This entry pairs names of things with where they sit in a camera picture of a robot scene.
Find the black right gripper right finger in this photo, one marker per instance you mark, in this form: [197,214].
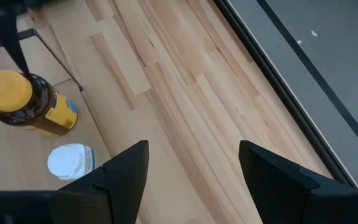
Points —
[291,196]

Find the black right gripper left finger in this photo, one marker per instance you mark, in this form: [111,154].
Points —
[104,199]

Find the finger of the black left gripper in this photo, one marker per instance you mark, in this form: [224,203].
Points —
[8,34]

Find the yellow-cap amber bottle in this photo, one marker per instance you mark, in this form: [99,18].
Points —
[51,109]

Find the white medicine bottle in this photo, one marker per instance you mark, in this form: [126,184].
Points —
[67,161]

